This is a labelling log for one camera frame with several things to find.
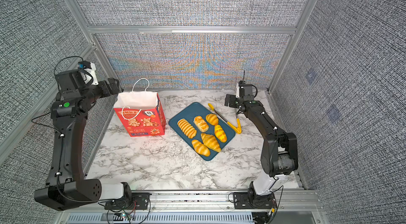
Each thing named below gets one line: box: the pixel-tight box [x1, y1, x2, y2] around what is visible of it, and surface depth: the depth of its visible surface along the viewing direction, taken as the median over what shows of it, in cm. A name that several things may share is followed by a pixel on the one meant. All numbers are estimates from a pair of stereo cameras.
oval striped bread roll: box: [214, 124, 228, 143], surface depth 95 cm
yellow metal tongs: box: [207, 103, 243, 135], surface depth 100 cm
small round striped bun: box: [205, 113, 219, 126], surface depth 102 cm
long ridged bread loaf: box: [177, 118, 198, 139], surface depth 96 cm
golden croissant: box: [200, 133, 222, 153], surface depth 90 cm
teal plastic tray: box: [168, 101, 236, 162], surface depth 97 cm
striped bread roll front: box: [191, 139, 211, 157], surface depth 89 cm
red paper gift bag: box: [113, 78, 167, 138], surface depth 87 cm
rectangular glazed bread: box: [193, 115, 209, 133], surface depth 99 cm
